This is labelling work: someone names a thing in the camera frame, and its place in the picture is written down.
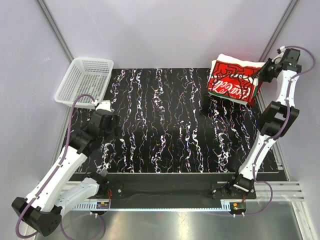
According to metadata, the left aluminium corner post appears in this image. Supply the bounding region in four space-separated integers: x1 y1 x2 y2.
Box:
35 0 74 63

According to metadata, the white slotted cable duct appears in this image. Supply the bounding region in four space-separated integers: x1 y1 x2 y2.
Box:
72 200 231 212

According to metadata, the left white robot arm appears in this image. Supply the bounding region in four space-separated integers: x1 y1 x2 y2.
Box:
11 100 121 239

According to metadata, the white t shirt red print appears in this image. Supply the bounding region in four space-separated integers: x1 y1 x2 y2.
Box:
206 53 264 106

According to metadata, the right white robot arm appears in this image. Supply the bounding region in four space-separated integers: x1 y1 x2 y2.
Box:
225 47 302 199

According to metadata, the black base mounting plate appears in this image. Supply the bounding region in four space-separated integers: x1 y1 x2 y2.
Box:
74 172 257 210

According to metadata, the white plastic mesh basket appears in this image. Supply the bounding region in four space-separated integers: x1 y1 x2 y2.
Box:
54 57 114 109

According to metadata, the black marble pattern mat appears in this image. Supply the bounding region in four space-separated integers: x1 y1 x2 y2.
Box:
65 67 279 174

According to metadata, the aluminium corner post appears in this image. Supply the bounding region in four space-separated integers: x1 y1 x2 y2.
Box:
35 0 74 63
258 0 301 62

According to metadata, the right aluminium corner post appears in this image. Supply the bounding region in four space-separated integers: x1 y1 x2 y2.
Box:
258 0 301 62

